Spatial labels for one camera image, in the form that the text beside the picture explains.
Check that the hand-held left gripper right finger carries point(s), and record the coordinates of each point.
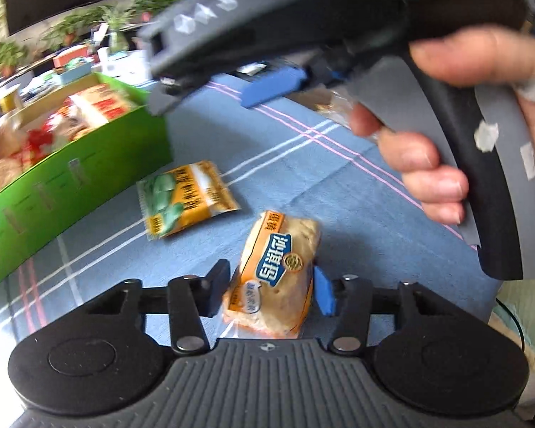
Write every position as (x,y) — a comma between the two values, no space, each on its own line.
(324,294)

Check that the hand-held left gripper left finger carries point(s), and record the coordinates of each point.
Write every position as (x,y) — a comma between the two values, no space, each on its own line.
(216,290)

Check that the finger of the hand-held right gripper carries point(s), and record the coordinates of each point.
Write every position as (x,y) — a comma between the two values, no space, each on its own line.
(165,96)
(272,87)

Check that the orange bread packet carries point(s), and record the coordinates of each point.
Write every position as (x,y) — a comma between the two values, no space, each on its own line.
(276,267)

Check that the yellow red snack packet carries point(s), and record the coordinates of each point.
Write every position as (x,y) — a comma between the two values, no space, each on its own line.
(102,105)

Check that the small clear bread packet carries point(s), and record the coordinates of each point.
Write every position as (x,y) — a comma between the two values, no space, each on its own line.
(339,111)

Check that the green cardboard box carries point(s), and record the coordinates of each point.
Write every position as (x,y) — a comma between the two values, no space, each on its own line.
(93,169)

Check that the clear toast bread packet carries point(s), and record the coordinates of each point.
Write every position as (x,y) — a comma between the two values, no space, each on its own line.
(0,183)

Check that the person's right hand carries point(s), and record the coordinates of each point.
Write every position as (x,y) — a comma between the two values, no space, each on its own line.
(472,60)

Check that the white coffee table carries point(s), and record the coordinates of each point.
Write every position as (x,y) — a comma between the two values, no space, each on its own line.
(125,64)

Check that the spider plant in glass vase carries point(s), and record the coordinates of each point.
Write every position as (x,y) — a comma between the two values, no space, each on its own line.
(116,26)

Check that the blue plastic basket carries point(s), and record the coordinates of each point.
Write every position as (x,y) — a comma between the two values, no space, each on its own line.
(76,73)

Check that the yellow green snack packet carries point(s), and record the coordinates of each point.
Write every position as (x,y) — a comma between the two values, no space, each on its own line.
(187,200)

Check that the orange tissue box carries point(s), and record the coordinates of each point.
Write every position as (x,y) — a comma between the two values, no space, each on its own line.
(71,55)

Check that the yellow canister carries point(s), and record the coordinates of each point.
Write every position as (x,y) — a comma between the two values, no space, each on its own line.
(9,100)

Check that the row of potted plants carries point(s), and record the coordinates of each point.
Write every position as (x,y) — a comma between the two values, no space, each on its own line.
(9,53)

